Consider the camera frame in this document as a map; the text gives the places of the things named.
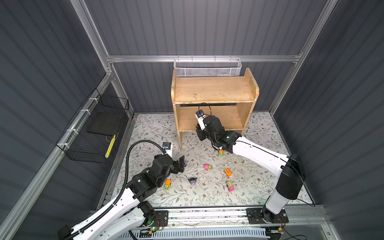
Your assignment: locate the black purple toy figure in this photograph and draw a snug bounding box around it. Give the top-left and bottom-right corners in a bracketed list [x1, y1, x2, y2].
[188, 177, 198, 186]

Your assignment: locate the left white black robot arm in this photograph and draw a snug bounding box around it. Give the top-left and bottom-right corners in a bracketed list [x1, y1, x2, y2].
[58, 154, 185, 240]

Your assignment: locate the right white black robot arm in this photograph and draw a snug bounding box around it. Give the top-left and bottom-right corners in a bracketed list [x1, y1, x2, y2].
[195, 110, 306, 224]

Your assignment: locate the wooden two-tier shelf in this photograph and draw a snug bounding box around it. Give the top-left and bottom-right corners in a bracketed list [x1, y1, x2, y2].
[171, 69, 260, 147]

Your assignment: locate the orange green toy car near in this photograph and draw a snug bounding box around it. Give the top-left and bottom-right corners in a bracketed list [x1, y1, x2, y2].
[164, 180, 172, 190]

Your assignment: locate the pink green toy car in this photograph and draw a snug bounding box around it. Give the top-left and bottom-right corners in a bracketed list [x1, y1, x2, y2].
[204, 164, 213, 171]

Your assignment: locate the floral patterned table mat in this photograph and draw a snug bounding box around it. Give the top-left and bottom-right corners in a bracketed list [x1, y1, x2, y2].
[109, 111, 313, 209]

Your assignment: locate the yellow green marker strip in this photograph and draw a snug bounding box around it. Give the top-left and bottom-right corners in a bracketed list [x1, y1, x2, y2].
[105, 135, 117, 159]

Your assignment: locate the pink green toy bus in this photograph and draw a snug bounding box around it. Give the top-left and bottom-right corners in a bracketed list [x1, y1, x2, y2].
[226, 181, 235, 192]

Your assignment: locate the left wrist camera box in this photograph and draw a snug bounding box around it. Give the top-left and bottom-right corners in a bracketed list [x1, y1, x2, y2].
[163, 142, 173, 157]

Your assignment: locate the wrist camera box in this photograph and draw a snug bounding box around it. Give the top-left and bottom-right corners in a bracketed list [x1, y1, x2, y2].
[195, 110, 206, 130]
[163, 142, 173, 157]

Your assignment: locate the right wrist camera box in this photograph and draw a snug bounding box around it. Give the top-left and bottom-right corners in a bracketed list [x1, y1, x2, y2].
[195, 110, 206, 130]

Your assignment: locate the white wire mesh basket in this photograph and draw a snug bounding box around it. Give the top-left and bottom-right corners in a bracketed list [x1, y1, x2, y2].
[173, 58, 242, 78]

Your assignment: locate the black wire wall basket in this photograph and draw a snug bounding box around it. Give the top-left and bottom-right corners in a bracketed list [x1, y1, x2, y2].
[56, 90, 130, 164]

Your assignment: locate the left black corrugated cable hose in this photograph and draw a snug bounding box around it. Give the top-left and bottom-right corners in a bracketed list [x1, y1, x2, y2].
[61, 139, 166, 239]

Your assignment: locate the white ventilated cable duct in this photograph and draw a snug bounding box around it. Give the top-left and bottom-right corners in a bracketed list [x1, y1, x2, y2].
[132, 227, 271, 240]

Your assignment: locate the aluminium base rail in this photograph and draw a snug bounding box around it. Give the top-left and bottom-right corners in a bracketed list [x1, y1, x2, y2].
[155, 205, 329, 229]

